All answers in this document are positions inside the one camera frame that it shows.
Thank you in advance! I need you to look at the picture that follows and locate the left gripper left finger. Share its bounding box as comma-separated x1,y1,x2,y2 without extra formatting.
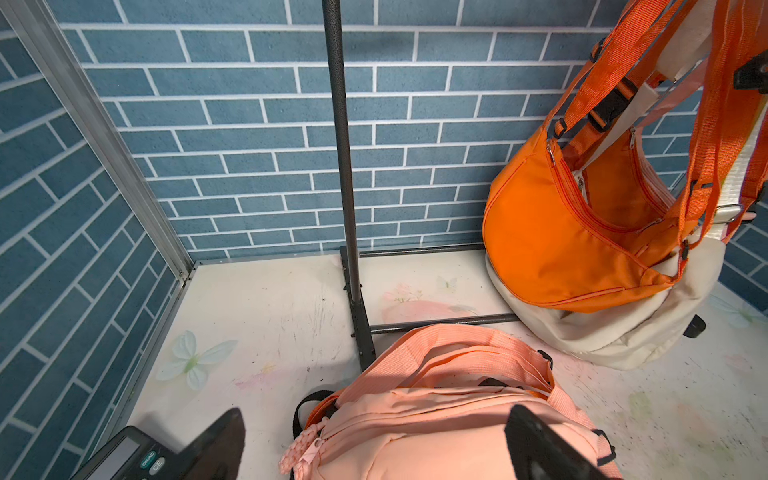
161,408,246,480

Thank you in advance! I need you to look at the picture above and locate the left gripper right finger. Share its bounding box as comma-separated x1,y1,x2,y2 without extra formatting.
505,405,607,480

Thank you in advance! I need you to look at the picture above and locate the black calculator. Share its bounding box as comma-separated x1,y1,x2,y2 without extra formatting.
71,426,177,480

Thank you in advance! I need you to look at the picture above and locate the black clothes rack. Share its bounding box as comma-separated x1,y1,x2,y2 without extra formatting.
322,0,519,370

